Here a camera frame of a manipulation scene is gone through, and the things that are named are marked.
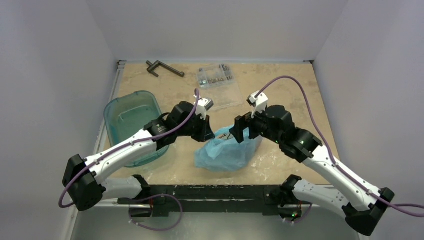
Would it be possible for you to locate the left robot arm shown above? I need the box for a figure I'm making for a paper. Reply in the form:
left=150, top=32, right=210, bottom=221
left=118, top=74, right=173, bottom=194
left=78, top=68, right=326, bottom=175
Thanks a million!
left=59, top=98, right=215, bottom=211

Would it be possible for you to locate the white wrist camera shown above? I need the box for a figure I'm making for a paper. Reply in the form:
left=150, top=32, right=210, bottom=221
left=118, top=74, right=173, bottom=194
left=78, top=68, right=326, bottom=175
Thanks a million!
left=194, top=97, right=214, bottom=120
left=247, top=90, right=269, bottom=119

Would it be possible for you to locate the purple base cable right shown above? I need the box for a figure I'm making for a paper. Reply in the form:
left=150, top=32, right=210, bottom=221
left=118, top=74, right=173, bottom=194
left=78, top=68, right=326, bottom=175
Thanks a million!
left=282, top=203, right=313, bottom=225

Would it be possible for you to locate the light blue plastic bag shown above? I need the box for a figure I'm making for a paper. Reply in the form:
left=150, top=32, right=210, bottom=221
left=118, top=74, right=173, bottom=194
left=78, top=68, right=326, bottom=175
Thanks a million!
left=194, top=125, right=263, bottom=172

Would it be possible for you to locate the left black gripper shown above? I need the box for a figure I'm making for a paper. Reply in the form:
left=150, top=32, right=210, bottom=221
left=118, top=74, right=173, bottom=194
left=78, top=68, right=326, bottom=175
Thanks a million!
left=176, top=113, right=215, bottom=143

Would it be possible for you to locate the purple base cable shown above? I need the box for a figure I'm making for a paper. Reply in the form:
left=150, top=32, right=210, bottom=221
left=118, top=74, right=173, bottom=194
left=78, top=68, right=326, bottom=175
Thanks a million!
left=282, top=203, right=313, bottom=225
left=128, top=193, right=185, bottom=232

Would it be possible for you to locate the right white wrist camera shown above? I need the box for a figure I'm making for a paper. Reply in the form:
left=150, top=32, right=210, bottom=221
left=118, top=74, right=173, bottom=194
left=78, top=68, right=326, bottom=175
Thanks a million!
left=247, top=90, right=269, bottom=119

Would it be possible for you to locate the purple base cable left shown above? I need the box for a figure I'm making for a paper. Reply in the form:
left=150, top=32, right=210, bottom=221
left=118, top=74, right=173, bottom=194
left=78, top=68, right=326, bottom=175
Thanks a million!
left=128, top=193, right=185, bottom=232

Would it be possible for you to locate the clear plastic organizer box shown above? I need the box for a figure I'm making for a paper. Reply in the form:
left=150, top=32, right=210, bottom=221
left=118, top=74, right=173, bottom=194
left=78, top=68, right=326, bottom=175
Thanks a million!
left=195, top=63, right=242, bottom=111

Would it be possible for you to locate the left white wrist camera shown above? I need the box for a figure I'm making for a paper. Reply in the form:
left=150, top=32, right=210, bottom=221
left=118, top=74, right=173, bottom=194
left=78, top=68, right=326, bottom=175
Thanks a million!
left=194, top=97, right=214, bottom=120

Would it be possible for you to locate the teal plastic tub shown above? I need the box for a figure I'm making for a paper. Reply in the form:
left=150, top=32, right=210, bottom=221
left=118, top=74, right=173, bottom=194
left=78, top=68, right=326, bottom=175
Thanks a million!
left=103, top=90, right=162, bottom=147

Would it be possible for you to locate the dark metal crank handle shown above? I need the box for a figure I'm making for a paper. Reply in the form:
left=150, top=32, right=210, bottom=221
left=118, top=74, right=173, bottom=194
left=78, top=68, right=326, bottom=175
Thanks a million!
left=145, top=60, right=185, bottom=78

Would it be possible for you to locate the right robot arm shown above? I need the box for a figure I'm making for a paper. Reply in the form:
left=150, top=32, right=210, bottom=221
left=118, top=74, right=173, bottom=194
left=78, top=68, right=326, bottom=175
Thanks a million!
left=229, top=105, right=395, bottom=236

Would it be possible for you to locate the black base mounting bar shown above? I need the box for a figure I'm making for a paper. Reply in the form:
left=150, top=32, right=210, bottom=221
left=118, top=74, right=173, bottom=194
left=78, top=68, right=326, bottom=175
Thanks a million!
left=117, top=184, right=314, bottom=218

